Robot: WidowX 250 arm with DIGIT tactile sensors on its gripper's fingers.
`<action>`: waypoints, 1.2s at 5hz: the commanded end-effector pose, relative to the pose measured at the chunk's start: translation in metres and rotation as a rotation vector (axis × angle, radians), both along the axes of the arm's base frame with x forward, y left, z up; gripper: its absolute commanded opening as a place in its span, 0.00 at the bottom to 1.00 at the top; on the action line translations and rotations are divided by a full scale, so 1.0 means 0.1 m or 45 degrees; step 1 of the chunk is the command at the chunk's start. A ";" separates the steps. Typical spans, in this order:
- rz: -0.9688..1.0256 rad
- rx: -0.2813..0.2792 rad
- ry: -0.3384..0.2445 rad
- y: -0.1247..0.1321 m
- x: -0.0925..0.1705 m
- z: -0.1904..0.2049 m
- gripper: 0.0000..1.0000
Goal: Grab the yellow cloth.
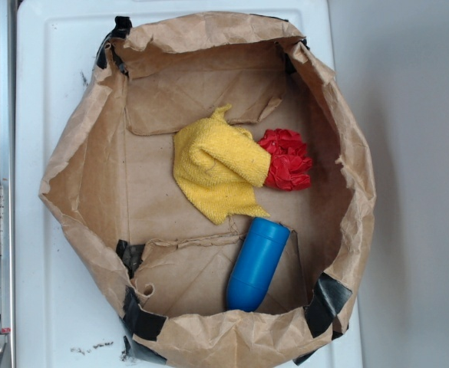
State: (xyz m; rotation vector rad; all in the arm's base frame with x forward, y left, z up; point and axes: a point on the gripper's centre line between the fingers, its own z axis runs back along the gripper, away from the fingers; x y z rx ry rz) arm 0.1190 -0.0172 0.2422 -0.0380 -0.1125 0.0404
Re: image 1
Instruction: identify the yellow microfiber cloth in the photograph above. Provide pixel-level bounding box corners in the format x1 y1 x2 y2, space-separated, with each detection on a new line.
173 104 271 225

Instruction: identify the red crumpled plastic ball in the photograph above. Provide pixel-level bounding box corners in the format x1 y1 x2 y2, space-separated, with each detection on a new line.
258 129 312 192

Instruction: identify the blue plastic capsule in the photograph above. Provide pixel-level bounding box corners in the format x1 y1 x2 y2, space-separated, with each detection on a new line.
226 218 290 312

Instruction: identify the brown paper bag bin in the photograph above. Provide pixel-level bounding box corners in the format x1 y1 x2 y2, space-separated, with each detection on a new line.
40 12 376 367

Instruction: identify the white plastic tray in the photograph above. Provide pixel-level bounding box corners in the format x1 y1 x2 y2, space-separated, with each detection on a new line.
12 0 365 368

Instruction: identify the aluminium frame rail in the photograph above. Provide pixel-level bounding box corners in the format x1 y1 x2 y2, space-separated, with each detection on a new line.
0 1 18 367

